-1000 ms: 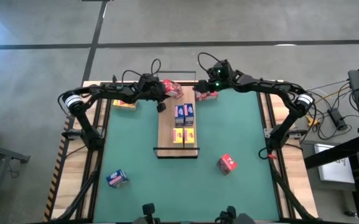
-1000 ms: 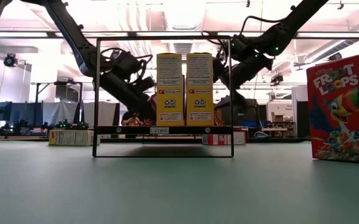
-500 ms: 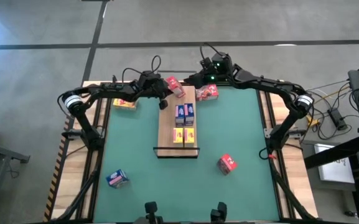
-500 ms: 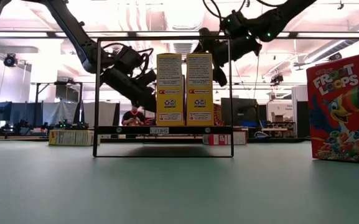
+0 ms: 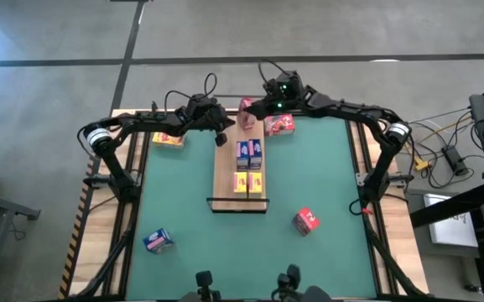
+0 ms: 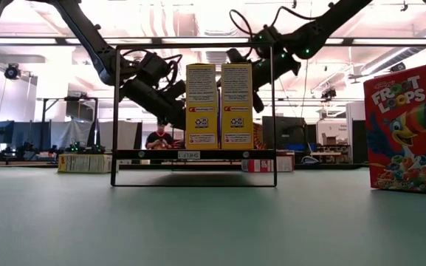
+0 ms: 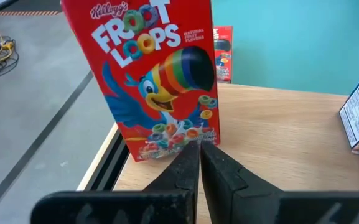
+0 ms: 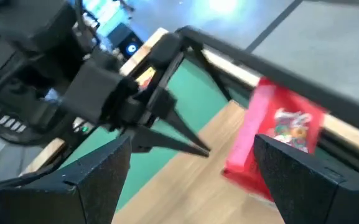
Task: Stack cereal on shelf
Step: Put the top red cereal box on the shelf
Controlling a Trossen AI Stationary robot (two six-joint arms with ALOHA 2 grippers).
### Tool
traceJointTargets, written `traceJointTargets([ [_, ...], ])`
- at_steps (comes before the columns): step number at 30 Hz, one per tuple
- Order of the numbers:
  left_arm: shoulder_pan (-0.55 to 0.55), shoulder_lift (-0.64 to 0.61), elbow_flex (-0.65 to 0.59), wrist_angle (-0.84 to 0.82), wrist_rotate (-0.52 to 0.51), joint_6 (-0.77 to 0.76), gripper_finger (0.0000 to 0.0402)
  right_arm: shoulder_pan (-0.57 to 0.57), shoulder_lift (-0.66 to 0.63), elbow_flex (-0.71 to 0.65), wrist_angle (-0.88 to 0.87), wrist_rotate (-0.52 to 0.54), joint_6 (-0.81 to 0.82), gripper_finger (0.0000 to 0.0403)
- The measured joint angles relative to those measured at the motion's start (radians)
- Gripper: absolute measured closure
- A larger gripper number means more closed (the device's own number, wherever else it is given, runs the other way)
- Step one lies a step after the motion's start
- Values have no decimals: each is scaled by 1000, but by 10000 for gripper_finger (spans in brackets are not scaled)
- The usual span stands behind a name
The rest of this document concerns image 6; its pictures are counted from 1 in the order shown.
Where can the red Froot Loops cereal box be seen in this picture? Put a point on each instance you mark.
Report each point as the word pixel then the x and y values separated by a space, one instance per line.
pixel 260 165
pixel 408 129

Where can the black cabinet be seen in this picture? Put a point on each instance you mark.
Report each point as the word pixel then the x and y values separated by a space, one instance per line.
pixel 357 140

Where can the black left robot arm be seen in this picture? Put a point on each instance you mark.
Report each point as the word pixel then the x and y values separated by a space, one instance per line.
pixel 87 33

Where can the green table mat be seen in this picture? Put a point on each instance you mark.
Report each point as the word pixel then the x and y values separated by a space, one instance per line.
pixel 198 229

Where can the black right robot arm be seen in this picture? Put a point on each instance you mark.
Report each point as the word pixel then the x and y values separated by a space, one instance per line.
pixel 327 22

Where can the wooden shelf with black frame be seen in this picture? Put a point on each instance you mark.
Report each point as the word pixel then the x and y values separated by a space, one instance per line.
pixel 153 155

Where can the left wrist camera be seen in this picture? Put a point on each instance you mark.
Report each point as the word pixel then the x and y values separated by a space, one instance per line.
pixel 176 91

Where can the black monitor screen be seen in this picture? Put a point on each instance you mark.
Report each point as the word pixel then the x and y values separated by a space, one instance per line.
pixel 282 133

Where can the white panel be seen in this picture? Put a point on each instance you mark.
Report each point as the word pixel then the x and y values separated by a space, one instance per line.
pixel 124 134

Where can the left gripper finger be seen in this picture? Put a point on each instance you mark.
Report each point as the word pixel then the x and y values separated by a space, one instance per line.
pixel 172 112

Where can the white cabinet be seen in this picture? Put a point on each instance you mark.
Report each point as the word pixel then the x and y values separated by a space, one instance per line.
pixel 332 125

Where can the yellow Corn Pops cereal box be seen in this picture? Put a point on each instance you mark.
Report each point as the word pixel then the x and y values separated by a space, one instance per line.
pixel 236 125
pixel 83 163
pixel 201 125

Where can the blue partition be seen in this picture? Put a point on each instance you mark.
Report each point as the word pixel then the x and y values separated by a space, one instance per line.
pixel 31 133

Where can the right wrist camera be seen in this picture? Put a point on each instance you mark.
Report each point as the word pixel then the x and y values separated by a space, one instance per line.
pixel 236 55

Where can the black metal rack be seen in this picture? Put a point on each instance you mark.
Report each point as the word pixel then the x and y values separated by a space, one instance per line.
pixel 83 98

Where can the grey cloth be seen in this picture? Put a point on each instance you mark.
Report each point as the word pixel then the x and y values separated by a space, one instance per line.
pixel 70 133

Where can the cardboard box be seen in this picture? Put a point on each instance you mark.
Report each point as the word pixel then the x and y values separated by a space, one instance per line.
pixel 329 139

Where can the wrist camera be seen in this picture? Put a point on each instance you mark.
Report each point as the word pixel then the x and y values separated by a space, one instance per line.
pixel 236 55
pixel 176 91

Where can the black ceiling spotlight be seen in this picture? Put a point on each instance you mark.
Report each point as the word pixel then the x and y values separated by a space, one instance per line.
pixel 12 72
pixel 329 94
pixel 397 67

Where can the black crossbar with light strips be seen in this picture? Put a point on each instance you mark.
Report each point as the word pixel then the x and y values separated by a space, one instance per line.
pixel 59 40

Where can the person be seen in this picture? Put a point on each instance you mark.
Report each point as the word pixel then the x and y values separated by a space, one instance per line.
pixel 159 142

